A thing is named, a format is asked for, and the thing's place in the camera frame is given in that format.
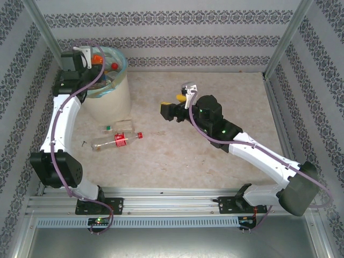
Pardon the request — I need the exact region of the long clear bottle red cap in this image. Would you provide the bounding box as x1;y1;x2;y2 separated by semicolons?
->
91;131;144;152

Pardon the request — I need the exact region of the cream waste bin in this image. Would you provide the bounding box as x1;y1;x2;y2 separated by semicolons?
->
80;45;132;123

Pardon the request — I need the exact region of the right controller board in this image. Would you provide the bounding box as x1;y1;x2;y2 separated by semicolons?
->
238;216;257;227

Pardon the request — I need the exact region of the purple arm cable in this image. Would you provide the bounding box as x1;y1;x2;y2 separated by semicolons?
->
51;39;115;236
189;90;334;232

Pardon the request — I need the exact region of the aluminium frame post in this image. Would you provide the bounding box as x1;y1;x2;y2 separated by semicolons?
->
23;0;71;78
263;0;315;80

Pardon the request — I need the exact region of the controller board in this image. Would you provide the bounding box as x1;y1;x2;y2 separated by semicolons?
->
238;216;257;227
88;217;111;227

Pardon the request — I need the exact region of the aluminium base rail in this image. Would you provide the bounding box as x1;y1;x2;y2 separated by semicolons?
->
25;185;283;217

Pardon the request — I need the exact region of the bin with blue liner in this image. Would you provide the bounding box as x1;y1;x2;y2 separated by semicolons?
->
85;45;128;99

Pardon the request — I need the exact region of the left controller board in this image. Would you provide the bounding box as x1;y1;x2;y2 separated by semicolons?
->
88;217;111;227

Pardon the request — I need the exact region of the squat clear bottle green cap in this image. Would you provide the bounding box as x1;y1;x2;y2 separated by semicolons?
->
101;119;134;134

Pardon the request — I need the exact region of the grey slotted cable duct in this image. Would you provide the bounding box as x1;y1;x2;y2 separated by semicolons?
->
36;217;240;229

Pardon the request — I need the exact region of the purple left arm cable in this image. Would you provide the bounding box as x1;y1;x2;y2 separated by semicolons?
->
51;39;115;236

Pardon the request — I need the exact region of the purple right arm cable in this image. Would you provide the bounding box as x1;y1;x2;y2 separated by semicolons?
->
189;90;334;232

